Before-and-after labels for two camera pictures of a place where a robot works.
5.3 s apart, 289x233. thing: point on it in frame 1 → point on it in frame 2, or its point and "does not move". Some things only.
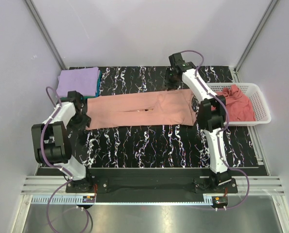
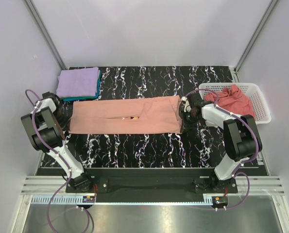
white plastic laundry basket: (255, 96) does not move
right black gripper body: (170, 81) → (189, 122)
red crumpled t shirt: (239, 108) does not move
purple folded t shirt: (85, 81) does not move
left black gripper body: (78, 121) → (62, 120)
